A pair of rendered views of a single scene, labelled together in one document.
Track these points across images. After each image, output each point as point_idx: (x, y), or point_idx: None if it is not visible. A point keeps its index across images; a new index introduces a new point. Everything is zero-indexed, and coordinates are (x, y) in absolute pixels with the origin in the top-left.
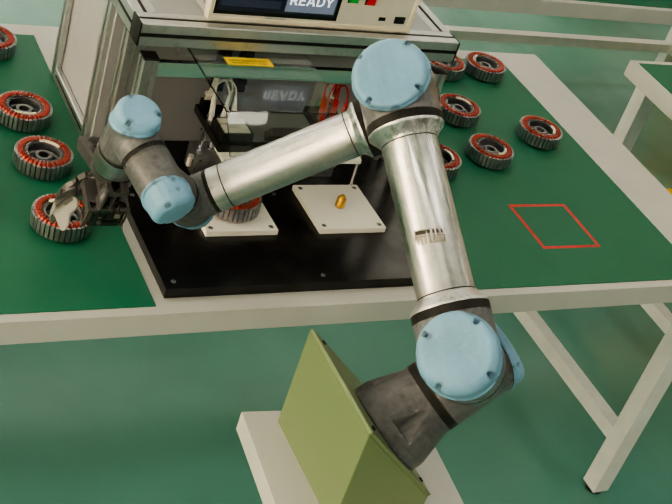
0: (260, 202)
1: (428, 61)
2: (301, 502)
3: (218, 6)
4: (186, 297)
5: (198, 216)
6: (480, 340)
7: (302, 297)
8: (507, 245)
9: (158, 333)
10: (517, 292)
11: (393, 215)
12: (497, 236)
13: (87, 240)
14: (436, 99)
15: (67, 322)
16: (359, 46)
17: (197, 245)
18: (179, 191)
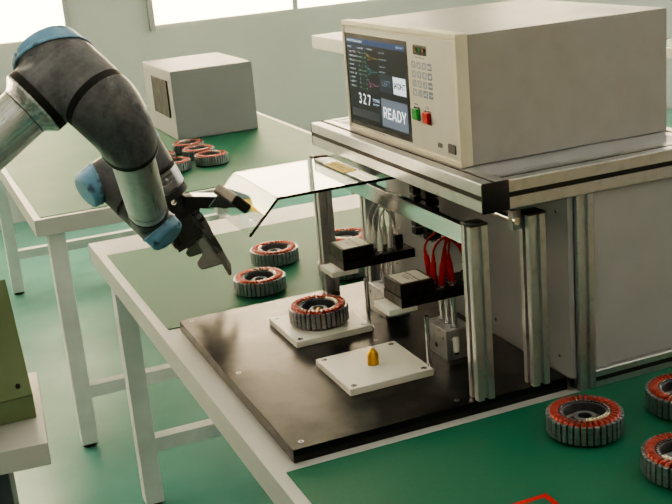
0: (312, 314)
1: (46, 38)
2: None
3: (352, 115)
4: (186, 337)
5: (130, 223)
6: None
7: (211, 379)
8: (418, 493)
9: (162, 354)
10: (299, 503)
11: (395, 399)
12: (437, 484)
13: (246, 299)
14: (29, 69)
15: (140, 312)
16: (412, 172)
17: (252, 322)
18: (80, 172)
